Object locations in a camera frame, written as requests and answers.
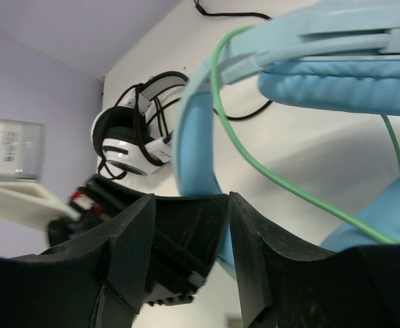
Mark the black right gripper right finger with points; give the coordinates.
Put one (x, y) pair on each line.
(285, 281)

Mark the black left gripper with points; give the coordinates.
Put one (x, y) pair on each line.
(189, 232)

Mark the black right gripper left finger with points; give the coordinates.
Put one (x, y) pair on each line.
(94, 280)

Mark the light blue headphones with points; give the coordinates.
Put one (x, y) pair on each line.
(333, 55)

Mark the white and black headphones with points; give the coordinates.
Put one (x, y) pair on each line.
(132, 137)

